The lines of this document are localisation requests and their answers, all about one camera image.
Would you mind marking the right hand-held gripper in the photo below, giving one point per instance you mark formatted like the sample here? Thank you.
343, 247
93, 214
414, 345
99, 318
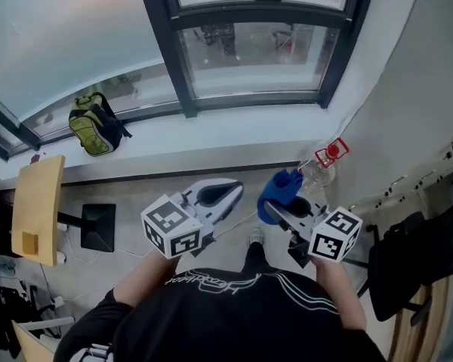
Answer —
332, 236

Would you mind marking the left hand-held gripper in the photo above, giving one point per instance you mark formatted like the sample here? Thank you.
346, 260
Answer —
173, 224

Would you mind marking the blue cloth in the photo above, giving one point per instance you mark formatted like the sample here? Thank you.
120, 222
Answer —
277, 191

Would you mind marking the clear window glass pane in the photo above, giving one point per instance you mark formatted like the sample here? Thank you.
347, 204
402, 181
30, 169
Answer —
256, 77

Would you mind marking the person's left forearm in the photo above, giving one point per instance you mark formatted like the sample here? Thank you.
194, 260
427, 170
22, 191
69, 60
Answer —
147, 281

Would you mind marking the person's right forearm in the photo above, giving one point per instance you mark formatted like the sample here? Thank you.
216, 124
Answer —
339, 296

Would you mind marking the clear bag with red print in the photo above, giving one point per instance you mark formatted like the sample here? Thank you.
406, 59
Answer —
321, 175

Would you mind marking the grey sneaker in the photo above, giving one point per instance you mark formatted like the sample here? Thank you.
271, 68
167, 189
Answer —
256, 235

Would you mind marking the white windowsill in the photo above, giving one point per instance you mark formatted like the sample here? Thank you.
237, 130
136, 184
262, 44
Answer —
211, 138

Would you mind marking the person's black trousers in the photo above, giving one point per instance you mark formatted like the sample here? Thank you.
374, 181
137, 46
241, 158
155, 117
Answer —
256, 256

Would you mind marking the black office chair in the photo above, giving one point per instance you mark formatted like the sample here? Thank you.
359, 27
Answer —
400, 258

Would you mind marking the person's black printed t-shirt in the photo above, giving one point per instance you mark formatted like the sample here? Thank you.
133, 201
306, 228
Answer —
230, 323

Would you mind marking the green and black backpack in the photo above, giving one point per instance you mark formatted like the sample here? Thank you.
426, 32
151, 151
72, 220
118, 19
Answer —
94, 126

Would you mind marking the small red object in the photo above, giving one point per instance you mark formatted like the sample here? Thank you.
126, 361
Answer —
34, 158

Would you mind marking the black table pedestal base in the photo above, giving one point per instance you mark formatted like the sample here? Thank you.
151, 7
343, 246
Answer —
98, 226

